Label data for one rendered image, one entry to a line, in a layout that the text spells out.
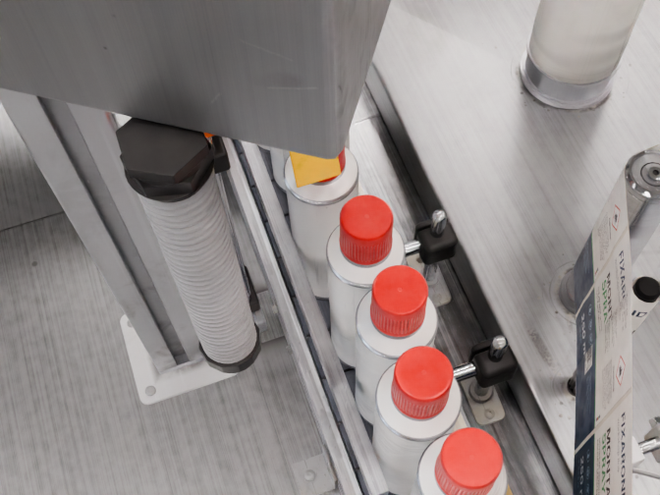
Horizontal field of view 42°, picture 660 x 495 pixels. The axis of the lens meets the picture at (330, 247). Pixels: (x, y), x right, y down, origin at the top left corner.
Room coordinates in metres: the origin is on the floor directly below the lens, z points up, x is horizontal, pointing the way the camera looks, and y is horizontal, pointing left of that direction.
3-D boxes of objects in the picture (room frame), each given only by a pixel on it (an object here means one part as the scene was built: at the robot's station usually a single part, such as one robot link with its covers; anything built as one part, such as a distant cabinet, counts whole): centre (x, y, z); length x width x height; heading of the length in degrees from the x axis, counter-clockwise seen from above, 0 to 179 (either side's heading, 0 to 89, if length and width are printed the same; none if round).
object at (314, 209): (0.32, 0.00, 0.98); 0.05 x 0.05 x 0.20
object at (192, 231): (0.18, 0.06, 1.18); 0.04 x 0.04 x 0.21
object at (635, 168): (0.29, -0.21, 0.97); 0.05 x 0.05 x 0.19
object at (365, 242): (0.26, -0.02, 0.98); 0.05 x 0.05 x 0.20
